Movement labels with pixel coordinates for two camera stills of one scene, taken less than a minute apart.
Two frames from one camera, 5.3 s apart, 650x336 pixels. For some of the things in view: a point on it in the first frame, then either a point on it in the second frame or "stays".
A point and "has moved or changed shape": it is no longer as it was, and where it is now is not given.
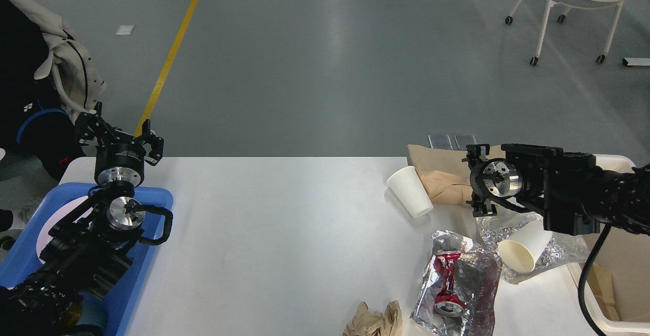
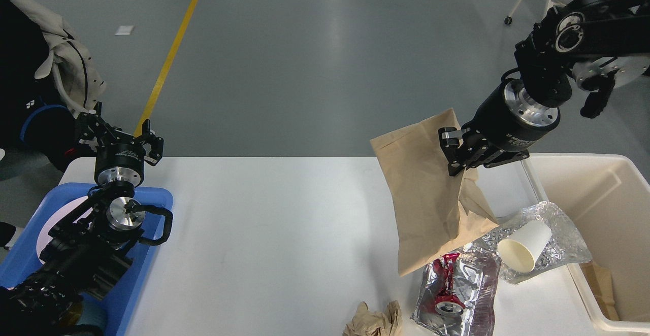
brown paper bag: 602,278 stays
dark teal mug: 86,309 stays
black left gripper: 115,161 stays
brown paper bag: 446,173 has moved or changed shape
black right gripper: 497,178 → 509,118
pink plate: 58,215 stays
